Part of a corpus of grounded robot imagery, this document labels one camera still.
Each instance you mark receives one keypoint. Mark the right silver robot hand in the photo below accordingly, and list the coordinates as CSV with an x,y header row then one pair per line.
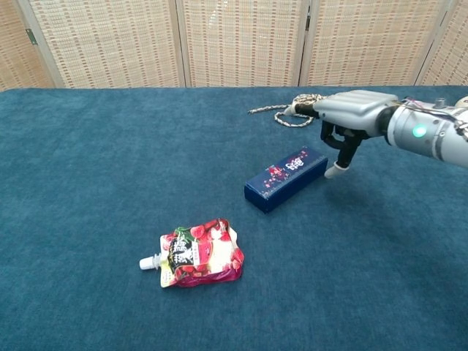
x,y
351,108

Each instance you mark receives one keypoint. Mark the blue glasses case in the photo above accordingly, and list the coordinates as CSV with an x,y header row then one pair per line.
x,y
285,183

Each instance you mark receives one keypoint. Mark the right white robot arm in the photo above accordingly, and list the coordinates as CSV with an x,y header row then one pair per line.
x,y
438,135

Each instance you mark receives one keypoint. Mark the dark screen hinge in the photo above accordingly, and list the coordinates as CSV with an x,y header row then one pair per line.
x,y
308,23

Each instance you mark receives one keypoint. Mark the red fruit jelly pouch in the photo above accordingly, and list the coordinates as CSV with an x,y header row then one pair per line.
x,y
204,256

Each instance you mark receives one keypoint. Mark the woven folding screen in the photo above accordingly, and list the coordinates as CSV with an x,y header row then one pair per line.
x,y
109,44

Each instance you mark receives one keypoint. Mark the blue table cloth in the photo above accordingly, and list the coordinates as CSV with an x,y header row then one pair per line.
x,y
73,183

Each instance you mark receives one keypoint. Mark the green screen hinge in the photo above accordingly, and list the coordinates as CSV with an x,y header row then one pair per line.
x,y
31,37

